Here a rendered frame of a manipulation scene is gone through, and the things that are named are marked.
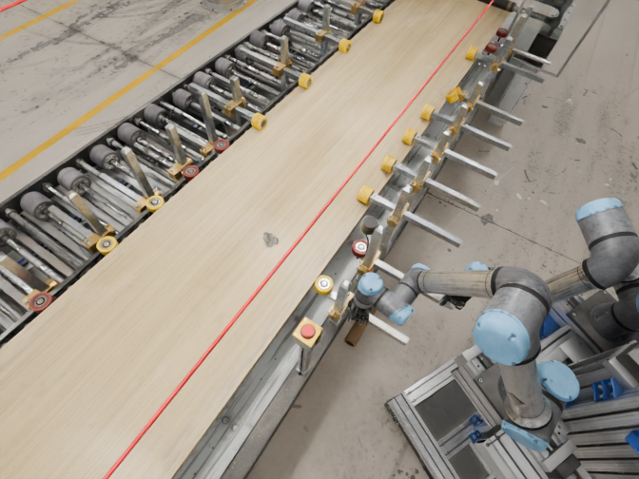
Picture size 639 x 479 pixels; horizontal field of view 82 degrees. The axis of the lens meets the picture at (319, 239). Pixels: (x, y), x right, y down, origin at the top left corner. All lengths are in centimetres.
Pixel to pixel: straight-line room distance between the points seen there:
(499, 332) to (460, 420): 145
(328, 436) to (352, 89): 205
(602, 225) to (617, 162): 315
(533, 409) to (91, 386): 141
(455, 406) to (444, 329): 55
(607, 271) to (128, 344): 158
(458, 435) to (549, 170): 251
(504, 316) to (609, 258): 45
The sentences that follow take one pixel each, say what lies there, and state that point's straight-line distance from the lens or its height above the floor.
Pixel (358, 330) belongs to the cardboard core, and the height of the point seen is 8.
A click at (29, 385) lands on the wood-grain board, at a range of 172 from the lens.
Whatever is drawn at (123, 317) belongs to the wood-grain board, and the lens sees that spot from 165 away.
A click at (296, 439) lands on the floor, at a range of 233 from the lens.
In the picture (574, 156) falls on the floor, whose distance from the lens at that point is 420.
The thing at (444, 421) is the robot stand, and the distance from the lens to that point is 227.
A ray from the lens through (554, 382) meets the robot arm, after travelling 131.
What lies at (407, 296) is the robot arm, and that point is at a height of 126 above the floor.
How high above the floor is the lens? 233
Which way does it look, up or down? 58 degrees down
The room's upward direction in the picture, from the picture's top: 7 degrees clockwise
